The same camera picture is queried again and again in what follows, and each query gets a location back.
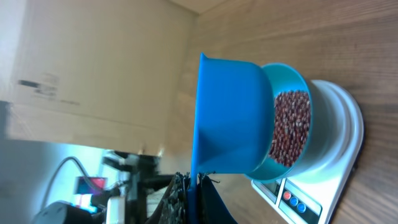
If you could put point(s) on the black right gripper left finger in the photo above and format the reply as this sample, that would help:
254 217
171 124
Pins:
172 208

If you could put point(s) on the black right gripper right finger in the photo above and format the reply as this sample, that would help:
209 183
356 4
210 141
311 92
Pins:
210 206

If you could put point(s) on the blue plastic measuring scoop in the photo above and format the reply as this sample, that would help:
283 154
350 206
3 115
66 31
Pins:
234 121

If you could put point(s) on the red beans scooped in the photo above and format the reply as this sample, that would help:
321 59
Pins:
291 126

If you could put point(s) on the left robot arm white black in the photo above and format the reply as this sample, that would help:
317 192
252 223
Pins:
123 202

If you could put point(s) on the white digital kitchen scale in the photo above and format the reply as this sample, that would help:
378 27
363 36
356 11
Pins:
313 195

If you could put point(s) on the teal blue bowl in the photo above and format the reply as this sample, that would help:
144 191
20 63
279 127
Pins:
285 78

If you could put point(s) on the cardboard box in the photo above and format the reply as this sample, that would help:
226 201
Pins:
96 73

